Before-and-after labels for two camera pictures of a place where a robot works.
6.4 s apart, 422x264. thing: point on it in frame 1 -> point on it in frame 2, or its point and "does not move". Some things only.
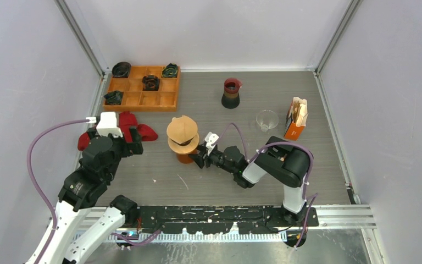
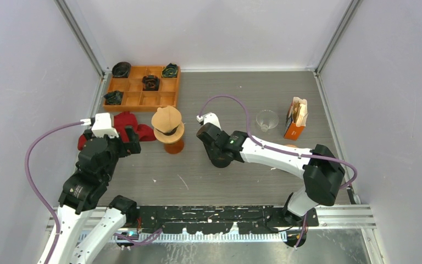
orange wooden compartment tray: [166, 99] does not move
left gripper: [135, 147] does not move
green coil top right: [170, 71] does not move
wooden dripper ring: [185, 148] -> [172, 136]
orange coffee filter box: [296, 119] does not move
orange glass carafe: [185, 158] -> [175, 148]
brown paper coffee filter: [182, 129] -> [166, 118]
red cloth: [127, 120] does not move
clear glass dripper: [267, 119] does not move
